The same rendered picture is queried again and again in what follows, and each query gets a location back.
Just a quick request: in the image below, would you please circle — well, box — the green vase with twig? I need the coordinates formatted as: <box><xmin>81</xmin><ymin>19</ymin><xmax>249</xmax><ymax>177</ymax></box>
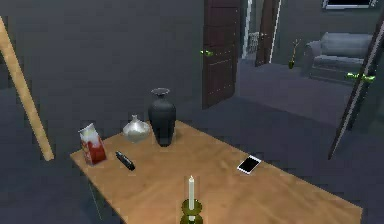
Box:
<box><xmin>287</xmin><ymin>38</ymin><xmax>302</xmax><ymax>70</ymax></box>

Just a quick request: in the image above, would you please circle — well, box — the red and white box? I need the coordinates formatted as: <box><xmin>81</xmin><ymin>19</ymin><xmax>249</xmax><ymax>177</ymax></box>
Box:
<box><xmin>78</xmin><ymin>122</ymin><xmax>108</xmax><ymax>166</ymax></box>

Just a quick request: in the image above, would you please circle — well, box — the white-framed phone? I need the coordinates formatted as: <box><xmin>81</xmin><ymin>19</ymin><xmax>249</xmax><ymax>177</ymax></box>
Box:
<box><xmin>236</xmin><ymin>154</ymin><xmax>263</xmax><ymax>176</ymax></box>

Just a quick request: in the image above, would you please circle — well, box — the tall black vase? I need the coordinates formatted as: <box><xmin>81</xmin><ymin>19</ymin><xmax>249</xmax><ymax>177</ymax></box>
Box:
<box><xmin>147</xmin><ymin>87</ymin><xmax>177</xmax><ymax>148</ymax></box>

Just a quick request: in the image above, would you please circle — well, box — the light wooden pole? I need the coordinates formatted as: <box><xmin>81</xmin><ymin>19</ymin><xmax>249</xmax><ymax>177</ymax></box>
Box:
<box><xmin>0</xmin><ymin>15</ymin><xmax>55</xmax><ymax>162</ymax></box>

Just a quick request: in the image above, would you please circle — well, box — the wooden table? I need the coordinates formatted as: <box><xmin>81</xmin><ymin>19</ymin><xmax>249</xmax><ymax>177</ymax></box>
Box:
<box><xmin>69</xmin><ymin>119</ymin><xmax>364</xmax><ymax>224</ymax></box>

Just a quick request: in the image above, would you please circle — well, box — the dark brown room door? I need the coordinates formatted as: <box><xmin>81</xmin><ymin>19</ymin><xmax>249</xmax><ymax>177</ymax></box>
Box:
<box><xmin>201</xmin><ymin>0</ymin><xmax>242</xmax><ymax>110</ymax></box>
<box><xmin>255</xmin><ymin>0</ymin><xmax>280</xmax><ymax>68</ymax></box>

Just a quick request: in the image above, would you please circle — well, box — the small silver vase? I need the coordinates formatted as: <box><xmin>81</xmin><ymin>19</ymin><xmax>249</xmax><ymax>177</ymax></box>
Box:
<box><xmin>122</xmin><ymin>114</ymin><xmax>152</xmax><ymax>144</ymax></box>

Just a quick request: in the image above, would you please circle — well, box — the white candle on green holder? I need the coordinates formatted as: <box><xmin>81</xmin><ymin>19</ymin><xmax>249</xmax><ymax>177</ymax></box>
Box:
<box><xmin>180</xmin><ymin>175</ymin><xmax>204</xmax><ymax>224</ymax></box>

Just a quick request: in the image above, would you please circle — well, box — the white-framed window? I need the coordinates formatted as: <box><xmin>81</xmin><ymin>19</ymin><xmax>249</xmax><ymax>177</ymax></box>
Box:
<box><xmin>321</xmin><ymin>0</ymin><xmax>379</xmax><ymax>10</ymax></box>

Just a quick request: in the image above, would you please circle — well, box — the dark room door edge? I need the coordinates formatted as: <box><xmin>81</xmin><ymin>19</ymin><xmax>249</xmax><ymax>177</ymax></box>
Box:
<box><xmin>327</xmin><ymin>9</ymin><xmax>384</xmax><ymax>161</ymax></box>

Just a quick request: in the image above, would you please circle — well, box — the grey sofa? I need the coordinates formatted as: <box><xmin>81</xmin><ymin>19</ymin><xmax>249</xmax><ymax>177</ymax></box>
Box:
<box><xmin>302</xmin><ymin>31</ymin><xmax>374</xmax><ymax>84</ymax></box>

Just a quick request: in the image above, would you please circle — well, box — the black remote control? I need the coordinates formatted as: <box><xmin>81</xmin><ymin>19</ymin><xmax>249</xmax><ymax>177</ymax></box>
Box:
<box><xmin>114</xmin><ymin>150</ymin><xmax>136</xmax><ymax>172</ymax></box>

